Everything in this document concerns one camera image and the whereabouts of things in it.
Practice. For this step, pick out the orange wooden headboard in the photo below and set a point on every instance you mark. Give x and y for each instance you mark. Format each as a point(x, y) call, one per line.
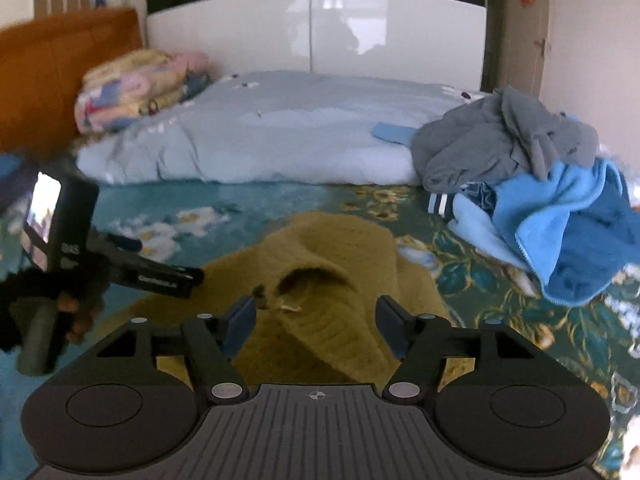
point(42, 65)

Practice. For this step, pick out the light blue folded duvet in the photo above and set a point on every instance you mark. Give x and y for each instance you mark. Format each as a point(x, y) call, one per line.
point(276, 126)

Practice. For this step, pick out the teal floral bed sheet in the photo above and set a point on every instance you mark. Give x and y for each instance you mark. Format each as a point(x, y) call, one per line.
point(193, 223)

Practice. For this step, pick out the white glossy wardrobe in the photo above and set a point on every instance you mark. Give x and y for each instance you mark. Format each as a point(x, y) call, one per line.
point(415, 40)

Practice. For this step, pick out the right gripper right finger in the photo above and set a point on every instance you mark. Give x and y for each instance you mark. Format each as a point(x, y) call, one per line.
point(419, 343)

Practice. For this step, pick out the bright blue fleece jacket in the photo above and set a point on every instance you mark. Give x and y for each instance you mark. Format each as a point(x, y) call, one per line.
point(574, 231)

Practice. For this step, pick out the mustard yellow knit sweater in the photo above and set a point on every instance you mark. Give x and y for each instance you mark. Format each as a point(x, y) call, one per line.
point(315, 283)

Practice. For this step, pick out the grey crumpled garment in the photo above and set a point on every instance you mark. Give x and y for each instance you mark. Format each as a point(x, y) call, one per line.
point(498, 138)

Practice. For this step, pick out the navy striped garment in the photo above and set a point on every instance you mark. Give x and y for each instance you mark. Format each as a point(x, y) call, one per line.
point(472, 196)

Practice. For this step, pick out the gloved left hand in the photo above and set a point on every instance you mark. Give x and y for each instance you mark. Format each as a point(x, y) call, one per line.
point(26, 292)

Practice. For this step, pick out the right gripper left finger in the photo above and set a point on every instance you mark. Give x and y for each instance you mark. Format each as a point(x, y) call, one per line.
point(212, 343)

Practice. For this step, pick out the colourful folded floral blanket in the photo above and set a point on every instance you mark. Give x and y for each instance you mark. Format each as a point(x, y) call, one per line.
point(142, 83)

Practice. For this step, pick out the beige room door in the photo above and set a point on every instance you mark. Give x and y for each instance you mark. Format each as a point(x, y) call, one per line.
point(524, 45)

